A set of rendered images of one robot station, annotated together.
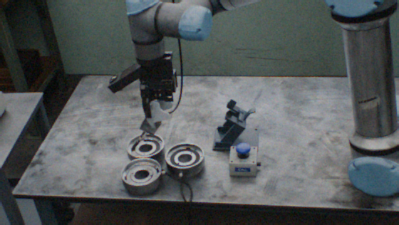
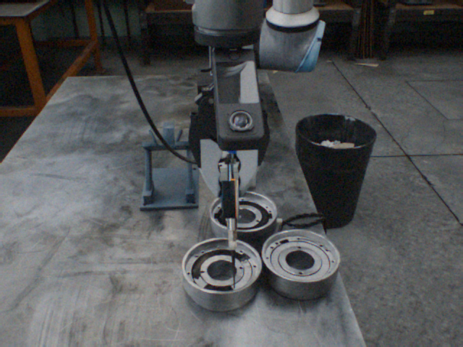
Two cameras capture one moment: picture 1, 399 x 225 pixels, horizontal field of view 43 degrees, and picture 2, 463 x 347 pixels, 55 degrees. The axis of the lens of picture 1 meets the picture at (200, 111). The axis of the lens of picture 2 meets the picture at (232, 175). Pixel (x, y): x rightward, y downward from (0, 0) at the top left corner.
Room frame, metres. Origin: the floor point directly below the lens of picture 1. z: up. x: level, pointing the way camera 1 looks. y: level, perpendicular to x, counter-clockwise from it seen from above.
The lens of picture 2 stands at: (1.18, 0.59, 1.25)
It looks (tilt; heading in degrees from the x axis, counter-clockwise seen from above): 32 degrees down; 257
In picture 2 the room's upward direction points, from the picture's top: straight up
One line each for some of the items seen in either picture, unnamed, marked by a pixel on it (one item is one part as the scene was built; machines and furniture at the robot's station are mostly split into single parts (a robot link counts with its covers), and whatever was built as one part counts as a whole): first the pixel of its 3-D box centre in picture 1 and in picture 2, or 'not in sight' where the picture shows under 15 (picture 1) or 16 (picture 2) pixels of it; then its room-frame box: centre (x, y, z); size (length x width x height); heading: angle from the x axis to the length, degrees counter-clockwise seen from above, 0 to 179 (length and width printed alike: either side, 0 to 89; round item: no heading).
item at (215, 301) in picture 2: (146, 150); (221, 274); (1.09, 0.16, 0.82); 0.10 x 0.10 x 0.04
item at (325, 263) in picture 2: (142, 176); (299, 264); (0.98, 0.17, 0.82); 0.08 x 0.08 x 0.02
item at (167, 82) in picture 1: (156, 75); (227, 78); (1.07, 0.10, 1.07); 0.09 x 0.08 x 0.12; 81
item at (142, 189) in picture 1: (142, 176); (299, 264); (0.98, 0.17, 0.82); 0.10 x 0.10 x 0.04
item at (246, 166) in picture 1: (245, 161); (235, 165); (1.01, -0.11, 0.82); 0.08 x 0.07 x 0.05; 80
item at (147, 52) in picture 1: (149, 46); (224, 6); (1.07, 0.11, 1.15); 0.08 x 0.08 x 0.05
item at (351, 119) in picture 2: not in sight; (329, 172); (0.37, -0.95, 0.21); 0.34 x 0.34 x 0.43
